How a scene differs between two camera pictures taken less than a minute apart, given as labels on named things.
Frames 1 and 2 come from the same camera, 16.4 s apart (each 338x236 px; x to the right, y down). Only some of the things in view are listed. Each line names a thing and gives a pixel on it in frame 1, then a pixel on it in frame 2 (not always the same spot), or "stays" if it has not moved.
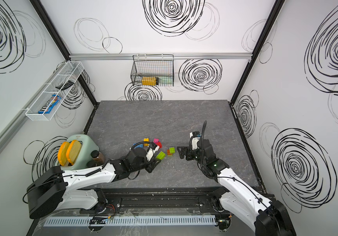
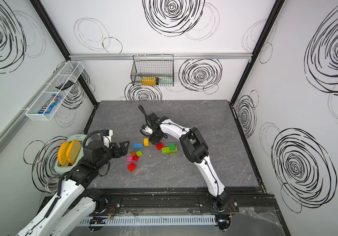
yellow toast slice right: (72, 151) stays
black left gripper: (153, 163) → (123, 151)
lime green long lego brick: (161, 155) → (166, 150)
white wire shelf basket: (54, 94) stays
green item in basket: (165, 81) stays
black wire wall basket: (153, 70) stays
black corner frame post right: (266, 33) stays
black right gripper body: (196, 154) → (155, 137)
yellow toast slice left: (62, 153) stays
